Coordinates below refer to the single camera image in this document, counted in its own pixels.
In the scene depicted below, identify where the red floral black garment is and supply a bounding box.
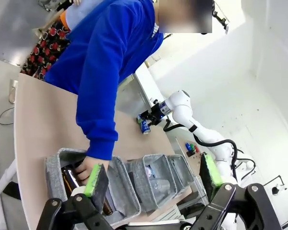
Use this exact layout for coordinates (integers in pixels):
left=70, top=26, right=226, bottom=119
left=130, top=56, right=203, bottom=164
left=20, top=20, right=72, bottom=79

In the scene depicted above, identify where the person in blue hoodie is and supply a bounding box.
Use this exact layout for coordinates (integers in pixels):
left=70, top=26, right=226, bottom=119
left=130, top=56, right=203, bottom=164
left=44, top=0, right=213, bottom=161

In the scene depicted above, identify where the thin cable on floor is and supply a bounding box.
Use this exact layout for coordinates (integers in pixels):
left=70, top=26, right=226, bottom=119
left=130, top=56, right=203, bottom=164
left=0, top=106, right=15, bottom=127

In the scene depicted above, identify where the black camera mount on wall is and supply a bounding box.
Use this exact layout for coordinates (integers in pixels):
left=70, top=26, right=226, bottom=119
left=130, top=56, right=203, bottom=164
left=210, top=0, right=231, bottom=35

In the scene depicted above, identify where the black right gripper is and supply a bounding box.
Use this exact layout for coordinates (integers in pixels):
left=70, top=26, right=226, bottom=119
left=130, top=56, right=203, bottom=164
left=137, top=103, right=165, bottom=127

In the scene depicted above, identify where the person's right forearm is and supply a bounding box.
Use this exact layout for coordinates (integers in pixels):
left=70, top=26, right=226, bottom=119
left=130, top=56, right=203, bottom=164
left=75, top=91, right=120, bottom=161

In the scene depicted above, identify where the small black tripod stand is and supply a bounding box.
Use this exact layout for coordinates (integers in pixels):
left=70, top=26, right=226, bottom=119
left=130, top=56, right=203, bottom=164
left=263, top=174, right=288, bottom=196

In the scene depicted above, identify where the brown glass beer bottle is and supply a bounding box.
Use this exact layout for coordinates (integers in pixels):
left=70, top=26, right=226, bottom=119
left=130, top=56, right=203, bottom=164
left=60, top=164, right=82, bottom=200
left=102, top=199, right=114, bottom=216

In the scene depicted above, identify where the grey fabric basket for plastic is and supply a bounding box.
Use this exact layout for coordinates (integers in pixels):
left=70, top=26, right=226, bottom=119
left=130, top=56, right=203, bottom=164
left=124, top=154, right=193, bottom=214

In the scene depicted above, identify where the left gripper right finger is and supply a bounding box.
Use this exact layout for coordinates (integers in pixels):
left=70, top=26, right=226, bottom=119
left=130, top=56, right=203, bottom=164
left=191, top=153, right=283, bottom=230

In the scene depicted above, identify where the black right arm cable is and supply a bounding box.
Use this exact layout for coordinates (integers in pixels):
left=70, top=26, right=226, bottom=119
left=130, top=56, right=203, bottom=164
left=163, top=118, right=257, bottom=183

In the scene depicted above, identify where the grey fabric basket for bottles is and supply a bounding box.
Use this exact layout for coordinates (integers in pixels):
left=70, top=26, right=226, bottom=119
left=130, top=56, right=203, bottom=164
left=44, top=147, right=143, bottom=227

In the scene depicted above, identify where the white plastic container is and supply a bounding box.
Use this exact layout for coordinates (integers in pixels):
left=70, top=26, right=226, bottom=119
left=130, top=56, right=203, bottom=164
left=144, top=166, right=156, bottom=179

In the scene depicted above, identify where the black box with coloured buttons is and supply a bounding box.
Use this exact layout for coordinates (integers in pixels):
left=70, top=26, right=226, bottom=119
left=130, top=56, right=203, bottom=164
left=184, top=142, right=200, bottom=158

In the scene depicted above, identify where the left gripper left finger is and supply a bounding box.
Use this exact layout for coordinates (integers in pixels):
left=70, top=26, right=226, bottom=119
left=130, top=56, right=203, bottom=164
left=36, top=163, right=110, bottom=230

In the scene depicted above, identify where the white side table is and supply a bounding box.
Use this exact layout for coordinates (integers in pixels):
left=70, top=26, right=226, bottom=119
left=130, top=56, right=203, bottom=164
left=115, top=63, right=166, bottom=118

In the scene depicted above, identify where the person in light blue shirt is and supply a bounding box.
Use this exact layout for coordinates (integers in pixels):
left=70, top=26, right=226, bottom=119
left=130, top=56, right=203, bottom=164
left=59, top=0, right=107, bottom=32

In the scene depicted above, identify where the grey fabric basket for cans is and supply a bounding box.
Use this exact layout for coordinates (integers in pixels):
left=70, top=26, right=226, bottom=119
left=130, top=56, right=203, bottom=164
left=168, top=154, right=208, bottom=200

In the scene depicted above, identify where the clear plastic cup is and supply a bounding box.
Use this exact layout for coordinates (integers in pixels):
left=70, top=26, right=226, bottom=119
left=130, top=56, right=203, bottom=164
left=148, top=178, right=171, bottom=202

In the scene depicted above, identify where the blue white drink can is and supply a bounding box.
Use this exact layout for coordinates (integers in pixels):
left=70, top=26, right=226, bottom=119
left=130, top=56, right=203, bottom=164
left=140, top=119, right=152, bottom=136

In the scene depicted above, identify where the person's right hand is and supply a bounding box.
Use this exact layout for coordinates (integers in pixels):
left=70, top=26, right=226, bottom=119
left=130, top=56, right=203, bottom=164
left=75, top=155, right=110, bottom=187

